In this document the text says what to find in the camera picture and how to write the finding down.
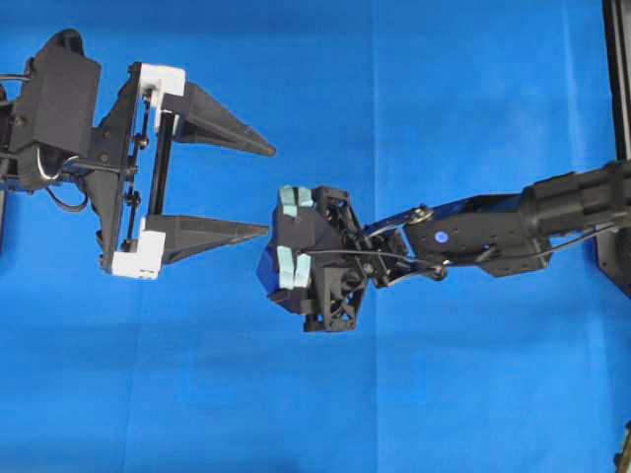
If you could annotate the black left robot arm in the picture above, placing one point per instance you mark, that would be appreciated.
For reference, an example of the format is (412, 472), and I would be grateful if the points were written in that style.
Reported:
(149, 183)

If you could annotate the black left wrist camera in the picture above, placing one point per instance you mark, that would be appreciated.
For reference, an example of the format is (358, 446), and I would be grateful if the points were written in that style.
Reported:
(50, 122)

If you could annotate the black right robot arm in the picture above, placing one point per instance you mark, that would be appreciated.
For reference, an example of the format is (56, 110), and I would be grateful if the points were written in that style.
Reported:
(501, 234)

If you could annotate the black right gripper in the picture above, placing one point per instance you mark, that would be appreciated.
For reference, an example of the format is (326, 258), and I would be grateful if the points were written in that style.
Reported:
(320, 276)

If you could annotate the blue block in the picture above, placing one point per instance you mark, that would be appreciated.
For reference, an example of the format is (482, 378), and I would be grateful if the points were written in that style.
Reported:
(267, 270)

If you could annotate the blue table mat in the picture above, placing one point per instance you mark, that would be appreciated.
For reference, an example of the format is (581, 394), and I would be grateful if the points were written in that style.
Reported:
(400, 103)

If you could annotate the black aluminium frame rail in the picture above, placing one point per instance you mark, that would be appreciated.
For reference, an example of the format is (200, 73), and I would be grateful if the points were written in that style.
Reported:
(618, 123)

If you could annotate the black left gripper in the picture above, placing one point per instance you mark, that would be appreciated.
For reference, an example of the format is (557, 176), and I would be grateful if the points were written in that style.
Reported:
(119, 137)

